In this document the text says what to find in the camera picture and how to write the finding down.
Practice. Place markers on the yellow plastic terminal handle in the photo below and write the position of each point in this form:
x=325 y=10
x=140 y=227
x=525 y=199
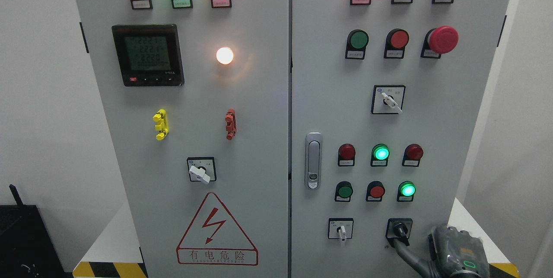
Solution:
x=161 y=124

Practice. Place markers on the white selector switch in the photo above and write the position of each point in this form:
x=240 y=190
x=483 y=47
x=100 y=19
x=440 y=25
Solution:
x=340 y=229
x=388 y=99

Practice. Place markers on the white selector switch upper right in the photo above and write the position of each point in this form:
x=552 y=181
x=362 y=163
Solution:
x=388 y=99

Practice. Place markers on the white selector switch left door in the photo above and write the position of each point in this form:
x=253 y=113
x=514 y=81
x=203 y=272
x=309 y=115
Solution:
x=201 y=169

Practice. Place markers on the white selector switch bottom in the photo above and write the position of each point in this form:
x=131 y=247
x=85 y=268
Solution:
x=340 y=229

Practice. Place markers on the black box with antenna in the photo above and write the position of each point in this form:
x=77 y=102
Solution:
x=26 y=250

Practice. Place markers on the green push button upper row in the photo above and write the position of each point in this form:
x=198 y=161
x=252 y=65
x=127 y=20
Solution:
x=357 y=41

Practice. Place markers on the green push button row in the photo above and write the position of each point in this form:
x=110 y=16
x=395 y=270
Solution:
x=343 y=192
x=357 y=41

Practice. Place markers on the silver door lock handle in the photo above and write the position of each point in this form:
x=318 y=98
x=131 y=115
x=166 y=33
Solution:
x=313 y=145

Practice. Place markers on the red push button row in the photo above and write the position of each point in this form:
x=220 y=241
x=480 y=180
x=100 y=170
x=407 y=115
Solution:
x=395 y=44
x=375 y=191

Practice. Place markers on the green push button lower row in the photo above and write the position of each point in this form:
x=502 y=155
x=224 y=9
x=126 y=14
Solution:
x=343 y=192

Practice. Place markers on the red push button upper row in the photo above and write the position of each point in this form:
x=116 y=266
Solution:
x=395 y=44

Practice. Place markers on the grey cabinet door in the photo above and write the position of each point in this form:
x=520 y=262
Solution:
x=333 y=95
x=251 y=169

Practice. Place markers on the red electric danger warning sticker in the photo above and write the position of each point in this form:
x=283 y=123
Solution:
x=214 y=237

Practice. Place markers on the white lit indicator lamp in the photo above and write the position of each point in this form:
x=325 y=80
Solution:
x=224 y=55

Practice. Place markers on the right grey cabinet door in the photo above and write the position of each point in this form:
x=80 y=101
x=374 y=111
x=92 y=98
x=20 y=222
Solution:
x=333 y=95

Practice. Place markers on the dark red lamp lower right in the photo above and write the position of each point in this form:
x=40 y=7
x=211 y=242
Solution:
x=412 y=155

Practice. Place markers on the green lit lamp lower middle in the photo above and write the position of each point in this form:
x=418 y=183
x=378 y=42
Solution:
x=380 y=155

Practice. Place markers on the red mushroom emergency stop button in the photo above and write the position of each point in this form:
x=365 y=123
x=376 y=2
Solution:
x=438 y=41

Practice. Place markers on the red push button lower row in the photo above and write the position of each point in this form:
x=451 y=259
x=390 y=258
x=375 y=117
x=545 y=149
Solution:
x=375 y=191

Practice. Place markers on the black selector knob switch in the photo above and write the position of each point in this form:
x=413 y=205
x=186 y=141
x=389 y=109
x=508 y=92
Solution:
x=399 y=229

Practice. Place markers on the dark red lamp lower left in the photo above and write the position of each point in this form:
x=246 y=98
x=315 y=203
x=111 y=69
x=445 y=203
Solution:
x=346 y=155

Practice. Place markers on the black digital power meter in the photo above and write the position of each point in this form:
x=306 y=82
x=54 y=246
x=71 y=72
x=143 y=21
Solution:
x=149 y=55

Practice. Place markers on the green lit push button lower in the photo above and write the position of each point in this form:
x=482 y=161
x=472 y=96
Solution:
x=405 y=192

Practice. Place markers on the left grey cabinet door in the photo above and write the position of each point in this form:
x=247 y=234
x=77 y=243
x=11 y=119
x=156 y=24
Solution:
x=251 y=169

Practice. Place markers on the red plastic terminal handle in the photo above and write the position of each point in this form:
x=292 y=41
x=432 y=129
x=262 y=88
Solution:
x=231 y=126

